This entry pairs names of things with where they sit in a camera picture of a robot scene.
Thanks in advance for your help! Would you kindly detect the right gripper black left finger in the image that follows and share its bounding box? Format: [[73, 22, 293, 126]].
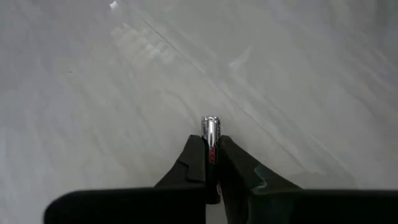
[[154, 134, 208, 190]]

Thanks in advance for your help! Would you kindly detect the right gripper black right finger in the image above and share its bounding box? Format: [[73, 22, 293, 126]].
[[216, 134, 303, 224]]

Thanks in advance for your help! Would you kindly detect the silver battery with red print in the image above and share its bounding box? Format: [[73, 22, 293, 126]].
[[200, 115, 222, 205]]

